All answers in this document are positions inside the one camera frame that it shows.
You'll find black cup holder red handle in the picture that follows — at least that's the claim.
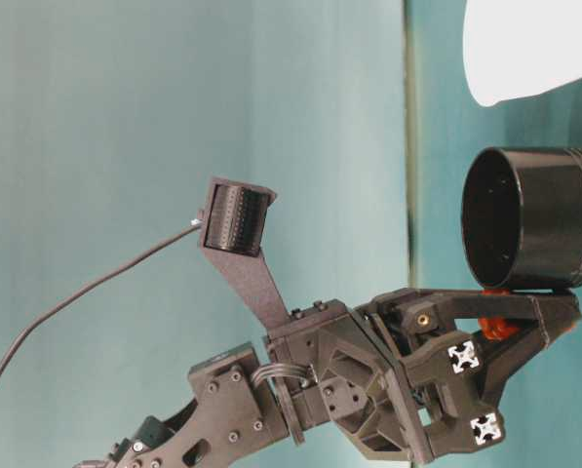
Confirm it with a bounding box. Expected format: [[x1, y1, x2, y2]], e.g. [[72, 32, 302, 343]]
[[460, 145, 582, 343]]

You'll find white paper cup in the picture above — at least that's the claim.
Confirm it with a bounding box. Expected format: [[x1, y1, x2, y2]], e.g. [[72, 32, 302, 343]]
[[463, 0, 582, 109]]

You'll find wrist camera on bar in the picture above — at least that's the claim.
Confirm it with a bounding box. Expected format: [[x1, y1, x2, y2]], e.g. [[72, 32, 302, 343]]
[[197, 175, 291, 337]]

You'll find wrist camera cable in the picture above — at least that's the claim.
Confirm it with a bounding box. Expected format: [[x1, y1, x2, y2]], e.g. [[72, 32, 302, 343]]
[[0, 221, 204, 415]]

